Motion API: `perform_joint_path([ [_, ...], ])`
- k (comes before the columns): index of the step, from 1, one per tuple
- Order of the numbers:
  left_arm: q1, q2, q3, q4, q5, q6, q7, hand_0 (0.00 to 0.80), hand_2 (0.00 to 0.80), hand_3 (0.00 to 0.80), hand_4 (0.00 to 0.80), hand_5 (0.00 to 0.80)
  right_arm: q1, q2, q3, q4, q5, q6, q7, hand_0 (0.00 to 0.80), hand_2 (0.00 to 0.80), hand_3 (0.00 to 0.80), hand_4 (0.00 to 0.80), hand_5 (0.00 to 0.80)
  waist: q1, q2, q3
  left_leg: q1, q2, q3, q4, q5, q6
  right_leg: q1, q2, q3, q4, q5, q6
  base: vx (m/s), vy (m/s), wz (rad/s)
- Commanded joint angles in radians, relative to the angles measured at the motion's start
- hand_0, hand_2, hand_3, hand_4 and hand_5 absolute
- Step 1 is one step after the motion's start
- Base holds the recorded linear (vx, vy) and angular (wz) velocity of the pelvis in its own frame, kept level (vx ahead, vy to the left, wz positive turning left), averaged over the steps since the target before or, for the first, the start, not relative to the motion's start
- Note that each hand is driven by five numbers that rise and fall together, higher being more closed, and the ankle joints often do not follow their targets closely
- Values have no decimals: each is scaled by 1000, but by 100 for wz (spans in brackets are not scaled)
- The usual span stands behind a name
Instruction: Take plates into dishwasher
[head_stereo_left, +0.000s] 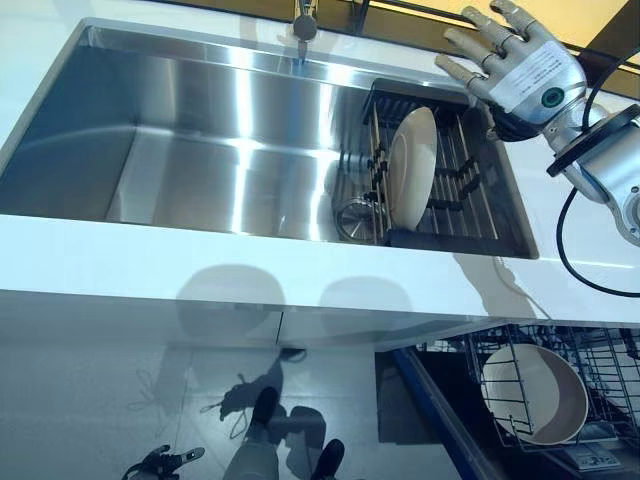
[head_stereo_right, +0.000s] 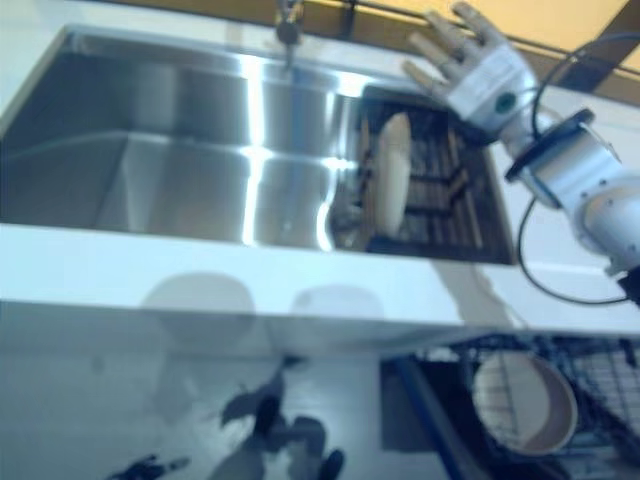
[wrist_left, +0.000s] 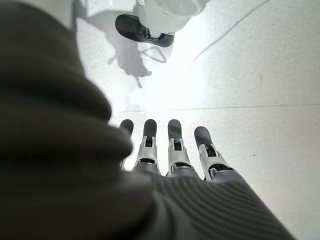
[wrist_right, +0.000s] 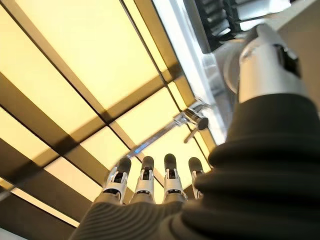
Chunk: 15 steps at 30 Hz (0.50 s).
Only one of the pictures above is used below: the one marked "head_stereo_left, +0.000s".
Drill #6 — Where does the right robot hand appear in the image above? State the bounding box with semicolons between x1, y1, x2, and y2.
434;0;587;145

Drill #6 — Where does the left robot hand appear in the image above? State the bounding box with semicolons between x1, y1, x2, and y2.
122;443;206;480

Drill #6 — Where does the small cream plate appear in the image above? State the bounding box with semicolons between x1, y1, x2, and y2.
388;106;439;232

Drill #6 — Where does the large cream plate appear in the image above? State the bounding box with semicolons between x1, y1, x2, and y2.
480;342;590;446

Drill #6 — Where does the open dishwasher door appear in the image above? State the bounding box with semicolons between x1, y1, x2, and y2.
374;344;501;480

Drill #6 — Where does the wide white cabinet door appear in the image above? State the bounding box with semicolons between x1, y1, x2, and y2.
0;287;284;351

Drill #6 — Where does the black sink drying rack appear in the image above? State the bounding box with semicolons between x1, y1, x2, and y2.
367;77;502;249

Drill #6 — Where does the steel sink drain strainer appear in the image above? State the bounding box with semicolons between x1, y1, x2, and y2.
333;197;385;245

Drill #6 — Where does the chrome kitchen faucet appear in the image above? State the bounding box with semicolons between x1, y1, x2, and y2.
292;0;321;67

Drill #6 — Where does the narrow white cabinet door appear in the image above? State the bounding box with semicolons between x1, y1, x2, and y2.
277;307;506;352

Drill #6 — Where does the stainless steel sink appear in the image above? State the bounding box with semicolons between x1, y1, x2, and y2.
0;17;540;261

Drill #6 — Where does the thin floor cable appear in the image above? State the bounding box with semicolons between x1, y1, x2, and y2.
199;373;250;442

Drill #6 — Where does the dark brown window frame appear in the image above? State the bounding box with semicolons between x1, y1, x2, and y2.
319;0;640;92

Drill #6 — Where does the wire dishwasher rack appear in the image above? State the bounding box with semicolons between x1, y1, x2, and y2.
467;324;640;454

